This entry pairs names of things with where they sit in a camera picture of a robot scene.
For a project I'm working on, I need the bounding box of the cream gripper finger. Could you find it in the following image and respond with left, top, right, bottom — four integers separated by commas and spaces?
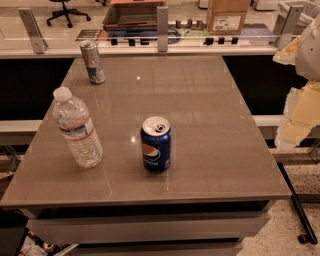
273, 37, 300, 65
275, 81, 320, 150

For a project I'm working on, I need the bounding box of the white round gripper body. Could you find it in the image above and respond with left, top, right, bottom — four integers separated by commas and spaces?
295, 14, 320, 81

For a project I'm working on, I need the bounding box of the blue pepsi can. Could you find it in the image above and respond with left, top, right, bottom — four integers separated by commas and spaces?
140, 116, 171, 173

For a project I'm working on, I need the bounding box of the silver redbull can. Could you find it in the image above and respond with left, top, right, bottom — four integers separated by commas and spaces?
80, 40, 105, 84

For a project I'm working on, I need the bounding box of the brown cardboard box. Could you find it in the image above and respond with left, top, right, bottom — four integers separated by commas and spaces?
206, 0, 251, 35

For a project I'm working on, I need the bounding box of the black floor bar with wheel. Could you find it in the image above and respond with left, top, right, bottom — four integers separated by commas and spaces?
278, 163, 319, 245

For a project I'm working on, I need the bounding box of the glass railing with metal posts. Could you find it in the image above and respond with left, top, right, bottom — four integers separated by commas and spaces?
0, 3, 320, 55

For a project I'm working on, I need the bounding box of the grey tray on floor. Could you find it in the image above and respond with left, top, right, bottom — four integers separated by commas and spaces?
103, 0, 166, 29

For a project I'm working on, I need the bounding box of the clear plastic water bottle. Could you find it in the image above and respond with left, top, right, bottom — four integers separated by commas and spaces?
52, 87, 103, 168

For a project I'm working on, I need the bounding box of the black office chair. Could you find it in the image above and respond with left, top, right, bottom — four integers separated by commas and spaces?
46, 0, 91, 28

